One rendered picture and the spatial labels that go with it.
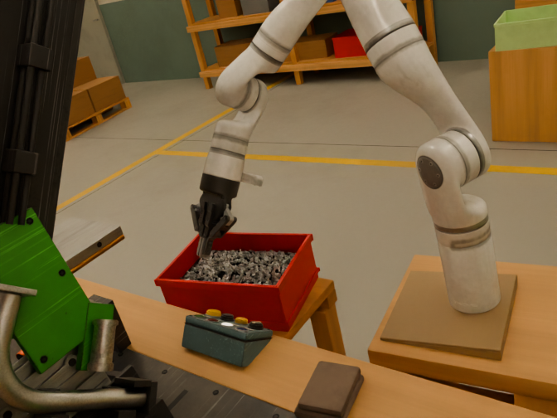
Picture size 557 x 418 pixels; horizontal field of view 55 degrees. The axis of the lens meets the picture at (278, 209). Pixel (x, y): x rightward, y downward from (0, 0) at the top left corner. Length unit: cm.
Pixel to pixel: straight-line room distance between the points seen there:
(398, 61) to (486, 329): 48
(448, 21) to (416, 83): 531
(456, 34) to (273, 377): 553
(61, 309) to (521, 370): 72
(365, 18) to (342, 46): 520
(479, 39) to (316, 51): 173
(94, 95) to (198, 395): 642
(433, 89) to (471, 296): 37
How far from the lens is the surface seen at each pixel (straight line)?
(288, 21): 101
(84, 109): 710
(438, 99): 93
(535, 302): 112
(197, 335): 103
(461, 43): 623
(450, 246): 97
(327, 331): 134
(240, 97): 103
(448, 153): 89
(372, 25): 93
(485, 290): 103
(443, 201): 92
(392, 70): 92
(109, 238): 105
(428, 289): 113
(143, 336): 114
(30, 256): 85
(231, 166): 103
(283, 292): 114
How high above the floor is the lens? 153
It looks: 26 degrees down
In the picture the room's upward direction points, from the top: 14 degrees counter-clockwise
